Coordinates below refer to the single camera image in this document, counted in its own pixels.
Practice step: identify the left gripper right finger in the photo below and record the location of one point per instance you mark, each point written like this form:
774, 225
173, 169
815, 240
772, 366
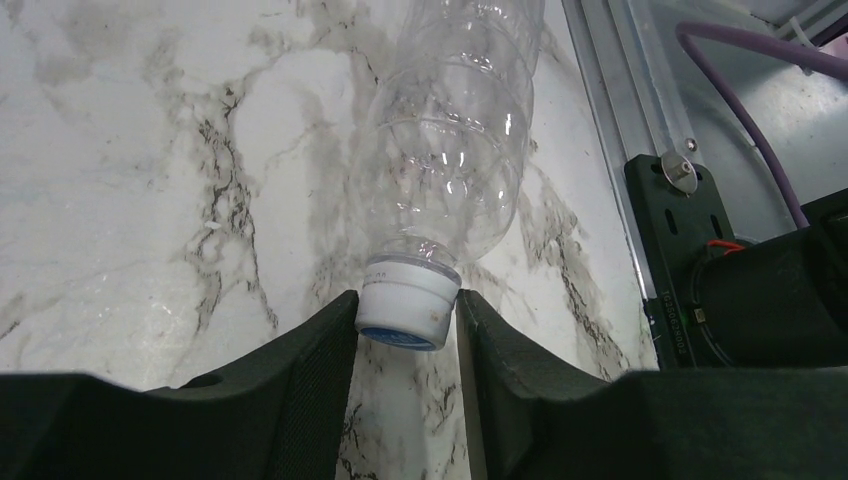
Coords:
531, 415

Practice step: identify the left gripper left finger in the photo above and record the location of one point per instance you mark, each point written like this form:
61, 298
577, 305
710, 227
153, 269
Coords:
276, 413

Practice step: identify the clear unlabelled bottle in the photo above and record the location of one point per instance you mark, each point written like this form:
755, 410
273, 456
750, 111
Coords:
439, 162

